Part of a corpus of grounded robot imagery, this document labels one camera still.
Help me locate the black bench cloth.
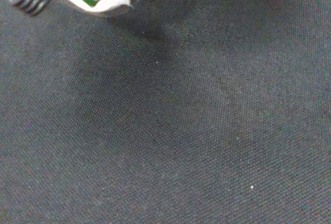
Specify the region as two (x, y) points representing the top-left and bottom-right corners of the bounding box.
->
(0, 0), (331, 224)

